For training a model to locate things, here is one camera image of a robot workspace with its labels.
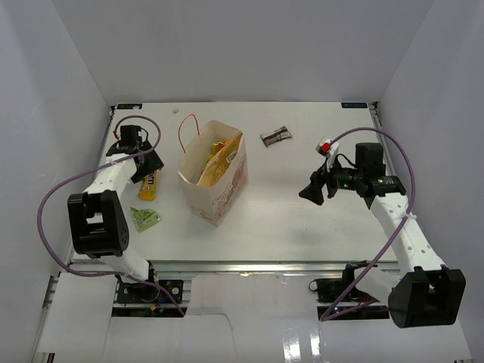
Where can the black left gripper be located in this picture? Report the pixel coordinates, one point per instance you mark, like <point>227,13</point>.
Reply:
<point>153,162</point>

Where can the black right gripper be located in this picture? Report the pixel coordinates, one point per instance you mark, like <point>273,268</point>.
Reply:
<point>313,191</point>

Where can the yellow M&M's candy pack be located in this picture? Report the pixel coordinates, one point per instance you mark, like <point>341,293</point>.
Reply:
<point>148,188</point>

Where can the small green candy packet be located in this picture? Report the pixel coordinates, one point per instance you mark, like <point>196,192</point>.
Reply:
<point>144,219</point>

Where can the brown chocolate bar wrapper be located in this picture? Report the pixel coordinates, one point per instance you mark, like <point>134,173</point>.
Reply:
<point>276,136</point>

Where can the large tan chip bag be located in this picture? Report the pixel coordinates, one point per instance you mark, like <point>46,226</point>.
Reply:
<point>212,173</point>

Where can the beige paper gift bag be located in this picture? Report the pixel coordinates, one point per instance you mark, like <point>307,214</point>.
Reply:
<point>210,203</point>

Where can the yellow snack bar wrapper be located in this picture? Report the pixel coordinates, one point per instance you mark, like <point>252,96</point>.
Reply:
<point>215,155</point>

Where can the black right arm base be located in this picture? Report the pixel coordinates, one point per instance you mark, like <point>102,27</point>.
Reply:
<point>327,290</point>

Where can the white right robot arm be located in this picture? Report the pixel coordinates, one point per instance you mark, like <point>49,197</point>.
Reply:
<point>427,292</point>

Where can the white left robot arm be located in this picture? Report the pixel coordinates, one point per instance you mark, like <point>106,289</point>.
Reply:
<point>97,222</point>

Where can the left blue table label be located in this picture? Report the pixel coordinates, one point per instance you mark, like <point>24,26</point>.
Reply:
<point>125,106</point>

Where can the blue table label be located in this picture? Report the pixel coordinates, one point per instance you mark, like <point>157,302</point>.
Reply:
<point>125,106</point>
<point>354,105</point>

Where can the right blue table label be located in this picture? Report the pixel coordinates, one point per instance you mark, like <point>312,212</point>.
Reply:
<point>354,105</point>

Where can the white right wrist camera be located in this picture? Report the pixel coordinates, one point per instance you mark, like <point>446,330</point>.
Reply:
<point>329,149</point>

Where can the aluminium table front rail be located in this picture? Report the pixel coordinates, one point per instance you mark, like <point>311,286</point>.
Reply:
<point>248,266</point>

